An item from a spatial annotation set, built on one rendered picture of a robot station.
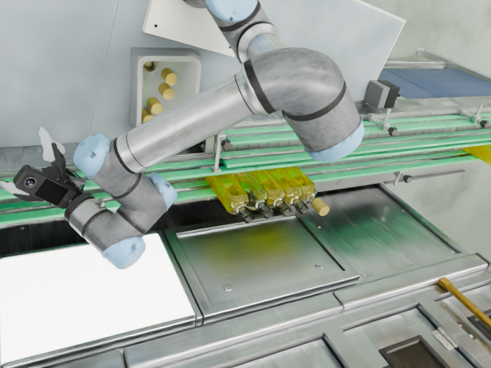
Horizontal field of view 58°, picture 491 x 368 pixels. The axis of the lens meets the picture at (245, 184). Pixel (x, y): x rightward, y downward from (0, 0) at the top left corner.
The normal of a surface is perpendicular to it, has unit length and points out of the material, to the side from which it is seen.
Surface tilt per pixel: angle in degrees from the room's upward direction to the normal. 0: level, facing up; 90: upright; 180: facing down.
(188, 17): 0
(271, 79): 42
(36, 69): 0
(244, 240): 90
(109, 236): 61
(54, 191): 11
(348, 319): 90
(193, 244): 90
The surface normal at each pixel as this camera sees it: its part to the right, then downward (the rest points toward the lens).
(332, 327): 0.14, -0.84
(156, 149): 0.00, 0.55
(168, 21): 0.42, 0.53
